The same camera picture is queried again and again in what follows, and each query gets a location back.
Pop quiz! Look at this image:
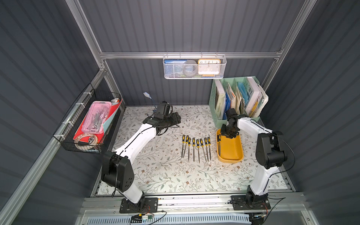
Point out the yellow black file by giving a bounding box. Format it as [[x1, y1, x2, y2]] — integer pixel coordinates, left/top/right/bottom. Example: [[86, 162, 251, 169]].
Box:
[[200, 139, 207, 162], [204, 137, 209, 162], [181, 135, 185, 158], [196, 139, 200, 163], [217, 134, 221, 156], [207, 136, 212, 161], [182, 136, 189, 157], [192, 137, 196, 162], [187, 137, 191, 161]]

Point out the yellow storage tray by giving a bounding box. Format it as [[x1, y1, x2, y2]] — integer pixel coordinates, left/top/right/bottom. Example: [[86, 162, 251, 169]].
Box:
[[216, 129, 244, 164]]

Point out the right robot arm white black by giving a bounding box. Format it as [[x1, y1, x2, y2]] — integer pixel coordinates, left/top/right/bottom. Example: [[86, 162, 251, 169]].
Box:
[[220, 108, 288, 208]]

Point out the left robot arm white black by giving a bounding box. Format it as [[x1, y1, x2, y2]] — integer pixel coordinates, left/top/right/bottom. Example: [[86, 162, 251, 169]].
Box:
[[101, 112, 181, 204]]

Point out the green file organizer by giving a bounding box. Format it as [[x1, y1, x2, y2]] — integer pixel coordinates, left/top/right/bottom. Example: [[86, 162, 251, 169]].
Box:
[[209, 76, 269, 128]]

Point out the blue box in basket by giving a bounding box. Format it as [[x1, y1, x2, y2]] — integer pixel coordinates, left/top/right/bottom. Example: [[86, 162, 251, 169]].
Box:
[[163, 59, 187, 77]]

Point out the pink plastic tool case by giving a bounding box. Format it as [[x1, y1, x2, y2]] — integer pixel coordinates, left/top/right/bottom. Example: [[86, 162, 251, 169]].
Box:
[[81, 101, 112, 134]]

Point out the blue desk lamp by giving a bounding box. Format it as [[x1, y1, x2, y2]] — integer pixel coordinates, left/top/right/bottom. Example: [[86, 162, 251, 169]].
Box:
[[143, 92, 157, 110]]

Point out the white book in organizer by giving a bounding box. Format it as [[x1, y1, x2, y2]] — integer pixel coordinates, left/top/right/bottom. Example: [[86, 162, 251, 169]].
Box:
[[246, 77, 262, 117]]

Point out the grey tape roll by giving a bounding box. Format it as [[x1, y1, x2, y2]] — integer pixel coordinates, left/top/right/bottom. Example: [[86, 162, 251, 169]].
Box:
[[183, 60, 198, 77]]

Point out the yellow white clock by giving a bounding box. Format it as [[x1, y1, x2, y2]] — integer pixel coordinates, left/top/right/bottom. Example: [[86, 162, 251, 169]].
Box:
[[198, 59, 221, 76]]

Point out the red folder in basket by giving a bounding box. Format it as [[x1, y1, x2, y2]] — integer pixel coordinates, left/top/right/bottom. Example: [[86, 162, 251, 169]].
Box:
[[73, 98, 122, 145]]

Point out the clear tape roll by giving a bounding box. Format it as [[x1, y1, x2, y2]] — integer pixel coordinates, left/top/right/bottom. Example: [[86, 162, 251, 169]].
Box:
[[74, 133, 98, 146]]

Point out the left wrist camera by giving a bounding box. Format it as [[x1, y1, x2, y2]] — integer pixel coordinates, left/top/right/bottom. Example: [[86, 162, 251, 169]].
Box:
[[154, 101, 172, 120]]

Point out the white wire hanging basket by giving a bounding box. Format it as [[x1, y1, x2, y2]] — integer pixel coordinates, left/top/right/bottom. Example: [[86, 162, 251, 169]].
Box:
[[163, 54, 227, 80]]

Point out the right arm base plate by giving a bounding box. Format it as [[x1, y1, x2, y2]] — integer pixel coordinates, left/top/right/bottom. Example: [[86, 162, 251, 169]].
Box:
[[229, 194, 272, 211]]

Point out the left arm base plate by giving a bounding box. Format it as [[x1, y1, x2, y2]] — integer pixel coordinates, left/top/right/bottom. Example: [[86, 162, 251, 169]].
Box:
[[119, 197, 158, 214]]

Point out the black wire side basket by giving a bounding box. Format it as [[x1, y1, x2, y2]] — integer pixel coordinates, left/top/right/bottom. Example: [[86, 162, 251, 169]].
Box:
[[53, 86, 123, 154]]

